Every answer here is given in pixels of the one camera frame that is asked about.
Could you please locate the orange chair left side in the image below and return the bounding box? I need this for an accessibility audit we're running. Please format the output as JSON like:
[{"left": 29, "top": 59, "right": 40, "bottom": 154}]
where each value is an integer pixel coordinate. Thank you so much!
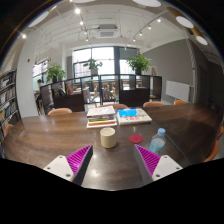
[{"left": 4, "top": 124, "right": 13, "bottom": 137}]

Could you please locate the blue booklet on books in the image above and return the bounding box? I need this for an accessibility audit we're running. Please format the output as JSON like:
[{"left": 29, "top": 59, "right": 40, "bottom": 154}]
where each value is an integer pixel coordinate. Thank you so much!
[{"left": 118, "top": 108, "right": 137, "bottom": 117}]

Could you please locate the cream ceramic mug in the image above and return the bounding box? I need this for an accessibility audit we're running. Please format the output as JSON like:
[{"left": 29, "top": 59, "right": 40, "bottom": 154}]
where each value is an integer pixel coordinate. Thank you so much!
[{"left": 100, "top": 127, "right": 116, "bottom": 148}]

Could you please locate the right potted plant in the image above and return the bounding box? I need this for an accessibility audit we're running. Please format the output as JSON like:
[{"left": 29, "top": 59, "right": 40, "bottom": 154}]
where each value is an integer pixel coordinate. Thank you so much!
[{"left": 127, "top": 53, "right": 150, "bottom": 75}]

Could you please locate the ceiling air conditioner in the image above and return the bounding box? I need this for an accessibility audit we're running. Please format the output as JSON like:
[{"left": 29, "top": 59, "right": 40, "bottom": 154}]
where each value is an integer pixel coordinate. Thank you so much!
[{"left": 97, "top": 29, "right": 118, "bottom": 38}]

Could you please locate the orange chair centre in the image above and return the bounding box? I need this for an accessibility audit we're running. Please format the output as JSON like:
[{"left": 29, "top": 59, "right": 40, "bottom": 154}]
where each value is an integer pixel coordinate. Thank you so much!
[{"left": 106, "top": 104, "right": 128, "bottom": 109}]

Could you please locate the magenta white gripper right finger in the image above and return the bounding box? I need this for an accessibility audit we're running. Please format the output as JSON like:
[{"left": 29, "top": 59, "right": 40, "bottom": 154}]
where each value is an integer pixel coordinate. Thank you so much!
[{"left": 134, "top": 145, "right": 182, "bottom": 185}]

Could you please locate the potted plant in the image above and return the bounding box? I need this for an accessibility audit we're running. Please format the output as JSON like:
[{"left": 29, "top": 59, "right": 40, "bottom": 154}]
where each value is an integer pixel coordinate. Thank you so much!
[
  {"left": 127, "top": 53, "right": 150, "bottom": 75},
  {"left": 46, "top": 63, "right": 66, "bottom": 83},
  {"left": 84, "top": 59, "right": 103, "bottom": 76}
]

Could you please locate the clear plastic water bottle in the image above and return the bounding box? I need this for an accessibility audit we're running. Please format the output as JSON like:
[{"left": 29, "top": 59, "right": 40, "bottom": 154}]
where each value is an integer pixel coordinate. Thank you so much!
[{"left": 149, "top": 128, "right": 166, "bottom": 155}]

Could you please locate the orange chair far right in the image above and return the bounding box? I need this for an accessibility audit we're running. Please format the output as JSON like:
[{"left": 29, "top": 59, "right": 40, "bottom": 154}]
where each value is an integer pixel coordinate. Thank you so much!
[{"left": 174, "top": 100, "right": 187, "bottom": 105}]

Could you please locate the black open shelf divider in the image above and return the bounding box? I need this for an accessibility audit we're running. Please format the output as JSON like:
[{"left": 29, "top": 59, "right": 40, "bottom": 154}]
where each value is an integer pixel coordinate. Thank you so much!
[{"left": 41, "top": 74, "right": 162, "bottom": 113}]

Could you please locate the orange chair far left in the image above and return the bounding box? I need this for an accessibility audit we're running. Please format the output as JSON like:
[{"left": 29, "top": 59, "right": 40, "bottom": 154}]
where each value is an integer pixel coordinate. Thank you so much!
[{"left": 47, "top": 108, "right": 72, "bottom": 115}]

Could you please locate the left stack of books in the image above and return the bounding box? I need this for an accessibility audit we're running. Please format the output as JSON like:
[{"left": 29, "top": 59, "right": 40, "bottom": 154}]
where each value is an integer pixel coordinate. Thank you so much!
[{"left": 87, "top": 106, "right": 117, "bottom": 128}]

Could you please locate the orange chair right side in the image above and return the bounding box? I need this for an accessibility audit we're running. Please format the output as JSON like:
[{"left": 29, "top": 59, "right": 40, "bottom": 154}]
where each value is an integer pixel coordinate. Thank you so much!
[{"left": 204, "top": 126, "right": 224, "bottom": 162}]

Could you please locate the orange chair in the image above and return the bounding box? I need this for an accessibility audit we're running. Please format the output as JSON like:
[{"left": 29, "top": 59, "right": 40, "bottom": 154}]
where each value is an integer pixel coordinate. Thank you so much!
[
  {"left": 143, "top": 101, "right": 166, "bottom": 107},
  {"left": 204, "top": 126, "right": 224, "bottom": 162},
  {"left": 4, "top": 124, "right": 13, "bottom": 137},
  {"left": 174, "top": 100, "right": 187, "bottom": 105},
  {"left": 106, "top": 104, "right": 128, "bottom": 109},
  {"left": 47, "top": 108, "right": 72, "bottom": 115}
]

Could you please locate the left potted plant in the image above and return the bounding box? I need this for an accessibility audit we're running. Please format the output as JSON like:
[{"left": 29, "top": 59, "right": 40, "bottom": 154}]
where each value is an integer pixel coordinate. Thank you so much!
[{"left": 46, "top": 63, "right": 66, "bottom": 83}]

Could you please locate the wall bookshelf with books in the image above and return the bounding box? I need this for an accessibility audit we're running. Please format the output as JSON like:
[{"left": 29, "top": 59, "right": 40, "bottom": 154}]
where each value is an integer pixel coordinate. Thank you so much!
[{"left": 0, "top": 70, "right": 21, "bottom": 142}]

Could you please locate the middle potted plant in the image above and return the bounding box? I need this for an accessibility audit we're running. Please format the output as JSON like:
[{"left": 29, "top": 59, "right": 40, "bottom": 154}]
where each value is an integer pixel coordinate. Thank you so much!
[{"left": 84, "top": 59, "right": 103, "bottom": 76}]

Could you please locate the white board on wall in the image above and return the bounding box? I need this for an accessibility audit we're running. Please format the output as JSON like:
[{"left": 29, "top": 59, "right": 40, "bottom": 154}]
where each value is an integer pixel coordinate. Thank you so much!
[{"left": 166, "top": 81, "right": 190, "bottom": 102}]

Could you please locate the seated person in background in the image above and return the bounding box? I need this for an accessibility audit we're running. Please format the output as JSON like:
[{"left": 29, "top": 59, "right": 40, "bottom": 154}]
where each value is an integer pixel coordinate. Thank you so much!
[{"left": 35, "top": 79, "right": 44, "bottom": 103}]

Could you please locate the red round coaster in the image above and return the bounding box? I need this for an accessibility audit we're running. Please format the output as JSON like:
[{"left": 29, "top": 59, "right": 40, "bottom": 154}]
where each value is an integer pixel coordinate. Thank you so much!
[{"left": 129, "top": 134, "right": 143, "bottom": 144}]

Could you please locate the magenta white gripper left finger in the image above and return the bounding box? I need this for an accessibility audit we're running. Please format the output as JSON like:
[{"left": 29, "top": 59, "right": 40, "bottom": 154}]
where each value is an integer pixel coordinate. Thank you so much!
[{"left": 44, "top": 145, "right": 93, "bottom": 186}]

